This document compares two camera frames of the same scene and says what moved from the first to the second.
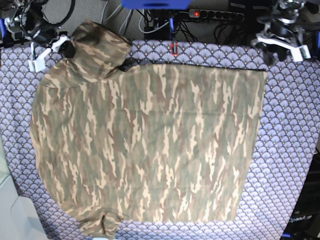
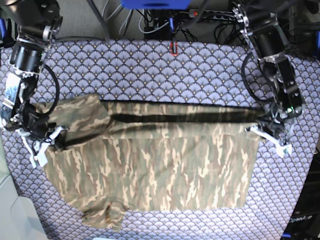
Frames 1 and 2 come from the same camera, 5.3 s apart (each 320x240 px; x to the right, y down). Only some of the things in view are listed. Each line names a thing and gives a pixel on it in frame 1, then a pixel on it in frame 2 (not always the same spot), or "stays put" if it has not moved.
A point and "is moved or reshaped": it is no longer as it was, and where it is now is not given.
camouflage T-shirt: x=162 y=142 is moved or reshaped
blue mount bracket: x=156 y=4 stays put
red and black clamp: x=176 y=48 stays put
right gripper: x=44 y=34 to x=32 y=122
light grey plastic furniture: x=19 y=219 stays put
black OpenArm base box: x=304 y=223 stays put
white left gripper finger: x=298 y=52 to x=283 y=150
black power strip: x=212 y=15 stays put
